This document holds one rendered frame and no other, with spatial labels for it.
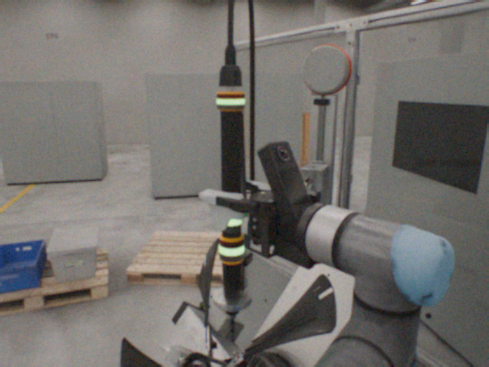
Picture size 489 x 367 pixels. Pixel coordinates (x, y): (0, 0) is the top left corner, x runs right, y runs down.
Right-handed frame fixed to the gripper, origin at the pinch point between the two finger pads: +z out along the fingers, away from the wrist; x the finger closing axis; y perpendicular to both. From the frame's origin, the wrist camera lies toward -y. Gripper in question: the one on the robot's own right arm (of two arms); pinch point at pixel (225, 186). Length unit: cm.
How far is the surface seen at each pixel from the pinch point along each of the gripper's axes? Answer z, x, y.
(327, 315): -13.0, 13.2, 24.3
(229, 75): -3.0, -1.5, -18.1
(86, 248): 265, 54, 120
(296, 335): -9.4, 8.8, 28.3
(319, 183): 20, 53, 13
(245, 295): -3.6, 1.4, 19.7
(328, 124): 25, 63, -5
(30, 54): 1242, 240, -120
